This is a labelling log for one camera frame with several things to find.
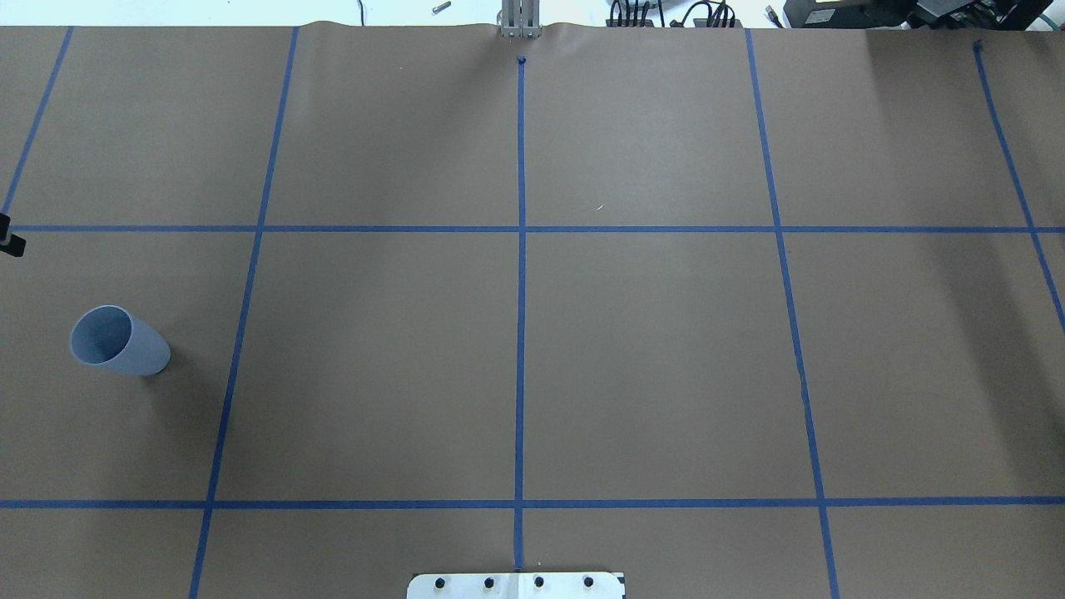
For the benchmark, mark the aluminium frame post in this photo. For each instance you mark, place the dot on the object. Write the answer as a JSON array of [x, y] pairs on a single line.
[[520, 19]]

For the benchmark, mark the brown paper table cover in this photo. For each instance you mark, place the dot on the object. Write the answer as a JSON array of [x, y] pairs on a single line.
[[739, 313]]

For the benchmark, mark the black equipment on table edge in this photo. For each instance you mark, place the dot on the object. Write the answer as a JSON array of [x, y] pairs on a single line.
[[934, 15]]

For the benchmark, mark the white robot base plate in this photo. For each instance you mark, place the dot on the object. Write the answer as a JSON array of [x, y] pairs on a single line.
[[518, 585]]

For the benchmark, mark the light blue plastic cup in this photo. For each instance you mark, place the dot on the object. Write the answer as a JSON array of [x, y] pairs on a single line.
[[109, 338]]

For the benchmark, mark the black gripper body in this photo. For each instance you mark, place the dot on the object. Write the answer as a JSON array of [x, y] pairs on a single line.
[[10, 241]]

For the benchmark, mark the black power strip with cables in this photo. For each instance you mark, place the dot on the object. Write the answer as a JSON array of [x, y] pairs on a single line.
[[672, 14]]

